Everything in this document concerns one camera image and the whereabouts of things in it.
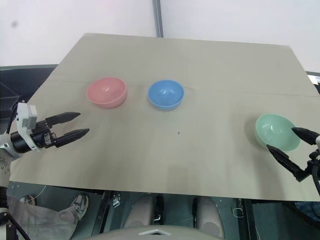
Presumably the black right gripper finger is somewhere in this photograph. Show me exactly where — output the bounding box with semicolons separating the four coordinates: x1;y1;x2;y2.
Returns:
290;126;320;146
265;144;306;182

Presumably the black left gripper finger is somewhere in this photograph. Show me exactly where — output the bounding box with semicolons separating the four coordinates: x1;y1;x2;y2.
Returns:
53;128;91;149
45;112;82;126

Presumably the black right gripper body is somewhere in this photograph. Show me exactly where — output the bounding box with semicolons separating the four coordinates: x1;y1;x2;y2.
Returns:
305;149;320;180

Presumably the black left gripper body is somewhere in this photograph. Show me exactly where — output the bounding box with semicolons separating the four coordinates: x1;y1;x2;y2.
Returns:
29;118;58;151

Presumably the green plastic bowl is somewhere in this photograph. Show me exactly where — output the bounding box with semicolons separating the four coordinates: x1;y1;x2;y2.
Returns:
254;112;301;152

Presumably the person's blue jeans leg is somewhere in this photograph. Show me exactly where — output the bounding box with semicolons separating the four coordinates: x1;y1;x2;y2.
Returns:
294;200;320;221

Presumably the pink red plastic bowl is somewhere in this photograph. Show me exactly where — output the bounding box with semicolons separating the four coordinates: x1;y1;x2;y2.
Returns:
86;76;128;109

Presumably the black plastic crate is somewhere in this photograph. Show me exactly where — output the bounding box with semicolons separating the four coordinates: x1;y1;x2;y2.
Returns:
0;79;23;121

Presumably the grey white sneaker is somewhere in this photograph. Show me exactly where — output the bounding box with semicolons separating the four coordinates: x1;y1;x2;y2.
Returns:
65;194;90;222

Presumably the person's grey trouser leg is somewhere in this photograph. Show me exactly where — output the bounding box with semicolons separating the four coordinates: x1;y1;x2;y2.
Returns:
6;194;79;240

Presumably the blue plastic bowl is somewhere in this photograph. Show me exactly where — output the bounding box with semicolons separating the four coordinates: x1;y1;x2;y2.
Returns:
147;79;185;112

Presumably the grey robot torso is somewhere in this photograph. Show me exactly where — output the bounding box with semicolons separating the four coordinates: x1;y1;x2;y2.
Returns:
99;224;227;240

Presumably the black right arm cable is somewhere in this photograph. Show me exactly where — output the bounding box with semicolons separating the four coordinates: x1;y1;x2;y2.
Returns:
311;172;320;197

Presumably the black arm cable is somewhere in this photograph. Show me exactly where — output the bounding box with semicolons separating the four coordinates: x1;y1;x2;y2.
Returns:
311;172;320;197
4;99;20;135

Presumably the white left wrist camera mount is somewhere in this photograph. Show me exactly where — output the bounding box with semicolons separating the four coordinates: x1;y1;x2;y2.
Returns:
15;100;40;153

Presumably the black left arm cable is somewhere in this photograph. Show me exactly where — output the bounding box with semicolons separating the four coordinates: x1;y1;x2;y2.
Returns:
4;99;20;135

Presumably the grey vertical post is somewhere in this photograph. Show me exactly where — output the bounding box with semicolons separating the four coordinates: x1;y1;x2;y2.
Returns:
152;0;165;38

